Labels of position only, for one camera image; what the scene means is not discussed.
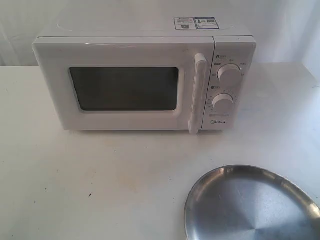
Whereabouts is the white microwave oven body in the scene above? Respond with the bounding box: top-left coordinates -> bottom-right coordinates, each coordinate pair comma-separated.
35,16 -> 256,131

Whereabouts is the round steel plate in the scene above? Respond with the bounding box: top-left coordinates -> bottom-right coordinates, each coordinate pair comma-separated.
184,165 -> 320,240

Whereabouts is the white control knob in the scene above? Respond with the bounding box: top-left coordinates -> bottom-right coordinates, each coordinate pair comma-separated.
212,93 -> 234,113
217,63 -> 242,85

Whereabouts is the lower white control knob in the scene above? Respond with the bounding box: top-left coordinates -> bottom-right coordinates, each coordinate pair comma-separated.
212,93 -> 234,113

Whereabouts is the white printed paper label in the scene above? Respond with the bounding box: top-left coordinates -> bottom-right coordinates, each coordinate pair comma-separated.
174,17 -> 220,30

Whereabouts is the upper white control knob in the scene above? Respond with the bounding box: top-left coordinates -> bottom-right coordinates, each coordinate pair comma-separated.
217,63 -> 242,85

